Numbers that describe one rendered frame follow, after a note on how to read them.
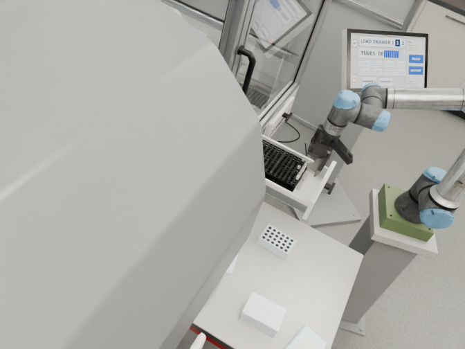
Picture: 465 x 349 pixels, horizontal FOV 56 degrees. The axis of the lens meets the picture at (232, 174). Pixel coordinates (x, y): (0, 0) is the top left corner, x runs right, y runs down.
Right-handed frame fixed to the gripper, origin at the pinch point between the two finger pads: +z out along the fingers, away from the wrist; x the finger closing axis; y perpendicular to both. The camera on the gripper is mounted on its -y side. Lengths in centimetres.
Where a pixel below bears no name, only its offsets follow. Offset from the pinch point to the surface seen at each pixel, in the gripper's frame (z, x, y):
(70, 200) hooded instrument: -73, 108, 34
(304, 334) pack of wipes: 17, 57, -12
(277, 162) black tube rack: 7.8, -5.5, 15.7
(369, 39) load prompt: -19, -90, -4
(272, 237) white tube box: 18.3, 24.1, 6.8
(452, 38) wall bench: 31, -280, -86
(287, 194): 9.4, 8.3, 7.6
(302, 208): 11.9, 9.7, 0.1
